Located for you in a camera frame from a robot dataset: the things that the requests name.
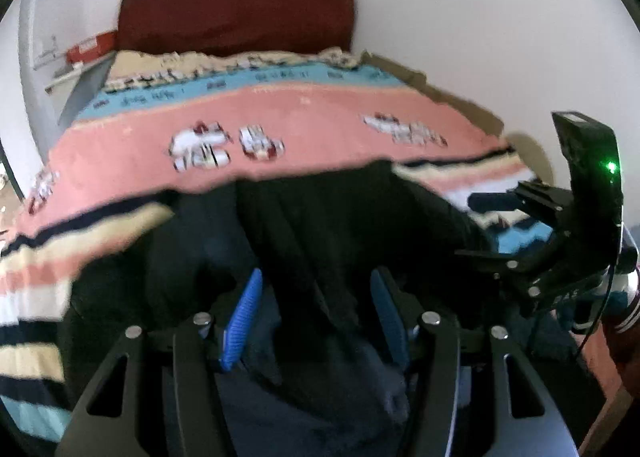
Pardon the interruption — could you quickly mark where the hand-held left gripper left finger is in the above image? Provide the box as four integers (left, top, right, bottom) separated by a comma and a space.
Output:
55, 267, 264, 457

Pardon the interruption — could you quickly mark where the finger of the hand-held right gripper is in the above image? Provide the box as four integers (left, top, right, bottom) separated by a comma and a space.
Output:
467, 181, 573, 229
454, 232, 556, 288

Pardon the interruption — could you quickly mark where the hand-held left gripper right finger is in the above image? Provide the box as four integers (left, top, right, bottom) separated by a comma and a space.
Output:
370, 266, 581, 457

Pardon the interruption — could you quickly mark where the black hooded jacket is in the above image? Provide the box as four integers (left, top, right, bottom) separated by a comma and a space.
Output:
55, 160, 506, 457

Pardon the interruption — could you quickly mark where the pink striped printed blanket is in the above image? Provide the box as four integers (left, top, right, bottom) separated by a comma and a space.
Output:
0, 50, 556, 443

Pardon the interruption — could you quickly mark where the white bedside shelf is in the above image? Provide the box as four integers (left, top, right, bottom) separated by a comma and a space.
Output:
45, 57, 113, 128

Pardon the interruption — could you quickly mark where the dark red headboard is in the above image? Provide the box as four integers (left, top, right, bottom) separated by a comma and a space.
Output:
116, 0, 357, 58

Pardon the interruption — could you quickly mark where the red box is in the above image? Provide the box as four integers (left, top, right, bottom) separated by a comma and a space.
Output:
66, 32, 119, 64

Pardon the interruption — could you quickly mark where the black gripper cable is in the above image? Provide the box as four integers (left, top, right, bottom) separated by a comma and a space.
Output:
575, 222, 626, 358

